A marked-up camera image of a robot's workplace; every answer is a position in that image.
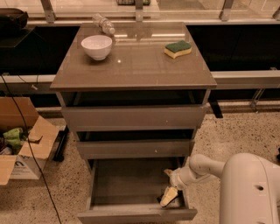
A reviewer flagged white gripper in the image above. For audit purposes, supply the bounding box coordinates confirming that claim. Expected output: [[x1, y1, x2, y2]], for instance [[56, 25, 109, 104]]
[[159, 167, 190, 207]]

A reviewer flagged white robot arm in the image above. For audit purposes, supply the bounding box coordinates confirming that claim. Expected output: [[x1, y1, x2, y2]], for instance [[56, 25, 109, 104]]
[[159, 153, 280, 224]]

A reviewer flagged grey bottom drawer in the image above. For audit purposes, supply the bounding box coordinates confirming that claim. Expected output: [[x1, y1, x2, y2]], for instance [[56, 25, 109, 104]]
[[78, 157, 197, 224]]

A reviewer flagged grey drawer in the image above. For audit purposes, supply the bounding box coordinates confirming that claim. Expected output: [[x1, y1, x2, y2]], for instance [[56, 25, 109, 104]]
[[60, 90, 208, 132], [77, 129, 194, 159], [78, 157, 197, 224]]

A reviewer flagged grey top drawer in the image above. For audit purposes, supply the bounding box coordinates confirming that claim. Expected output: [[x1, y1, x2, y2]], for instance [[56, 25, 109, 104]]
[[60, 90, 208, 132]]

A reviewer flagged grey middle drawer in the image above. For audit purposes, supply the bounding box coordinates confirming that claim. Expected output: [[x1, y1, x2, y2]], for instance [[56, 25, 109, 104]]
[[77, 129, 194, 159]]

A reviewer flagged grey drawer cabinet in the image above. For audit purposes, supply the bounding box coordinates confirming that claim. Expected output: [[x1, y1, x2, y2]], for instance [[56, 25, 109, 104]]
[[50, 22, 218, 224]]

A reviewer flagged black table leg right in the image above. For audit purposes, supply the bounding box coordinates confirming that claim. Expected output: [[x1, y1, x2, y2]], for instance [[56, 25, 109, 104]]
[[208, 92, 223, 118]]

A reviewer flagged black table leg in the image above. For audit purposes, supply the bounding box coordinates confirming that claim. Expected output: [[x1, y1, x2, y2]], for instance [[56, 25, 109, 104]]
[[208, 92, 223, 118], [52, 126, 69, 162]]

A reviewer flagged black table leg left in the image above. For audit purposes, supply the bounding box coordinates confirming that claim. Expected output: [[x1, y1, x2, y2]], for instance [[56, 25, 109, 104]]
[[52, 126, 69, 162]]

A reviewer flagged yellow green sponge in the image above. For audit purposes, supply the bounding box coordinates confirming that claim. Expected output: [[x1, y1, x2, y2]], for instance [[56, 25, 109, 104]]
[[164, 40, 192, 59]]

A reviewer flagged white ceramic bowl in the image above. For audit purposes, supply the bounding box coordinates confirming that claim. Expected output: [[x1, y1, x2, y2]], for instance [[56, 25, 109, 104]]
[[81, 35, 113, 60]]

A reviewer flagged green bag in box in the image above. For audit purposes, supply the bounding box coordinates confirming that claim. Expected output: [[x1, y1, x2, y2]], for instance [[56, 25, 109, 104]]
[[3, 128, 23, 155]]

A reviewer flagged clear plastic water bottle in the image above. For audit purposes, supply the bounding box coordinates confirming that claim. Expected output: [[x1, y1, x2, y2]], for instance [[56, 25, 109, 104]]
[[93, 13, 116, 35]]

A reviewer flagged open cardboard box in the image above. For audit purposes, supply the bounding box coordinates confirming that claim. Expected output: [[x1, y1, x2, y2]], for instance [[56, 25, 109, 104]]
[[0, 97, 59, 186]]

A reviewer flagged black object on ledge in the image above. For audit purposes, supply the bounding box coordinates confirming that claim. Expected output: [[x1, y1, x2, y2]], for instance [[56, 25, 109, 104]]
[[0, 8, 29, 32]]

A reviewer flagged black cable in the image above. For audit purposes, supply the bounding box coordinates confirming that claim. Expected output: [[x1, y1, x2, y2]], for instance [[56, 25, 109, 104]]
[[0, 73, 63, 224]]

